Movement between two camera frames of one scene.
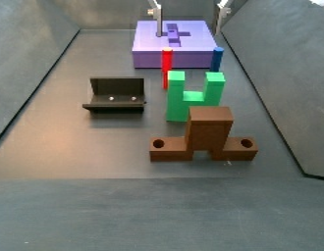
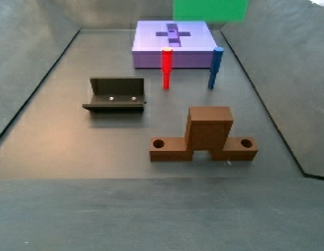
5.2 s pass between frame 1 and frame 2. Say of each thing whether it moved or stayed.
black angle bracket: stayed
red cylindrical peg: stayed
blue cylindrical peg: stayed
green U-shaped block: moved
